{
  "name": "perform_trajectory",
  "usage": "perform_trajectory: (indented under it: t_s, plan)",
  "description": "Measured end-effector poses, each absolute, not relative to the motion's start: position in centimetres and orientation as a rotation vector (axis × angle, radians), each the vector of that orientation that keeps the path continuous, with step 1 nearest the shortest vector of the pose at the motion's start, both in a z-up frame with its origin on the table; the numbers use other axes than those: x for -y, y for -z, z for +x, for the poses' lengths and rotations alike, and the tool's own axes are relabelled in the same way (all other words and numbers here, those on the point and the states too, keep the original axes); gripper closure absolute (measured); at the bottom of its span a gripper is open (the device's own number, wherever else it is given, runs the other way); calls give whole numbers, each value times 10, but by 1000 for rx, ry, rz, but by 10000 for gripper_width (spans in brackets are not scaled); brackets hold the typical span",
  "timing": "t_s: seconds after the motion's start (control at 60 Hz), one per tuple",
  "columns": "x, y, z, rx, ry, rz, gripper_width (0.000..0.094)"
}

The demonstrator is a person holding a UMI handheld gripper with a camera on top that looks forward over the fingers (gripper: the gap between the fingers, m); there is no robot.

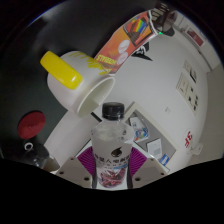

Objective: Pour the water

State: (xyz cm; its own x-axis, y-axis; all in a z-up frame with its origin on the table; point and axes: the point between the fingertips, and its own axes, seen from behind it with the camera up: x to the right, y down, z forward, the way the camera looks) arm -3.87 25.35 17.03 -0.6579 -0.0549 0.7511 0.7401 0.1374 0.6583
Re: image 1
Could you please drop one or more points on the dark wooden chair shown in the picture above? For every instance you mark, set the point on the dark wooden chair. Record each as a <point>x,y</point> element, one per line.
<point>165,18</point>

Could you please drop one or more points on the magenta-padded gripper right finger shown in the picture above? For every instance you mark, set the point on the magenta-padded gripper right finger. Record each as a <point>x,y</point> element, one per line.
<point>150,170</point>

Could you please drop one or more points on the black skull-print flag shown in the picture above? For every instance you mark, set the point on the black skull-print flag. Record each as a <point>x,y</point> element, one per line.
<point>141,53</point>

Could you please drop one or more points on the framed grey notice board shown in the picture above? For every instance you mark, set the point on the framed grey notice board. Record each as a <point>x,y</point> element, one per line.
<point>151,136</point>

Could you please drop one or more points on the flat round red coaster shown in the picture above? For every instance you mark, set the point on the flat round red coaster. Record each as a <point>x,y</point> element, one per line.
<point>31,125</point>

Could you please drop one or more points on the clear black-capped drink bottle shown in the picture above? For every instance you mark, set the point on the clear black-capped drink bottle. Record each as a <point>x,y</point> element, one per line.
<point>111,150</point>

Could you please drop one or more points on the small white wall poster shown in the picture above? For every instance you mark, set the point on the small white wall poster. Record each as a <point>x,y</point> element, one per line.
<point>190,70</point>

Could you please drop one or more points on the white wall-mounted fixture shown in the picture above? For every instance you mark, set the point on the white wall-mounted fixture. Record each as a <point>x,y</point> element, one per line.
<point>196,149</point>

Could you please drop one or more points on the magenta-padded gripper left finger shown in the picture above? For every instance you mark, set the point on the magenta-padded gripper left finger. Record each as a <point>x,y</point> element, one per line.
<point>75,170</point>

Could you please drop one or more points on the black and red device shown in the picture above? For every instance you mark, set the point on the black and red device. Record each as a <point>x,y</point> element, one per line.
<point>40,158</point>

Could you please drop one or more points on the colourful printed booklet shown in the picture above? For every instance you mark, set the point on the colourful printed booklet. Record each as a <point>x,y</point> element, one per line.
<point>126,40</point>

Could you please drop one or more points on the red wall panel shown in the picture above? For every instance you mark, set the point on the red wall panel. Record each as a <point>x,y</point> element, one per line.
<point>195,36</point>

